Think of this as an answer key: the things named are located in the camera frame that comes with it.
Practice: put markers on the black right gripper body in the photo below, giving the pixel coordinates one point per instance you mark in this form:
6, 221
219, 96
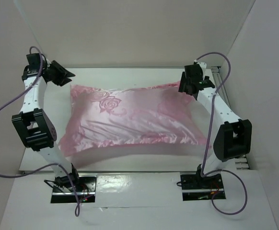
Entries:
185, 83

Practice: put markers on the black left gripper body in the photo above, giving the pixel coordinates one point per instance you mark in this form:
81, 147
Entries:
54, 74

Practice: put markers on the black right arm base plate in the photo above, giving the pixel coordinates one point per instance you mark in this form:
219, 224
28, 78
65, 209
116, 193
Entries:
196, 188

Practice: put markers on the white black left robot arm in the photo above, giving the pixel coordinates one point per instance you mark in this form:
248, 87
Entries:
33, 126

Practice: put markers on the aluminium table edge rail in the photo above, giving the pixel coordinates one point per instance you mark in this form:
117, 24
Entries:
86, 171

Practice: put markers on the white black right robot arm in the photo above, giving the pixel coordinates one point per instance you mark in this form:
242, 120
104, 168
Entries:
229, 136

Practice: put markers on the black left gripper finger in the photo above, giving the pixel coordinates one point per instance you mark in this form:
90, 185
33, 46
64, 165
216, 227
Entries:
64, 81
62, 72

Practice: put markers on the pink fabric pillowcase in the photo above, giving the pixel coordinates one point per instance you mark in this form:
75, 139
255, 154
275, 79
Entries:
114, 118

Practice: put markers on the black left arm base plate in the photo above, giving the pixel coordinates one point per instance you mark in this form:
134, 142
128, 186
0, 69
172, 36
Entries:
85, 190

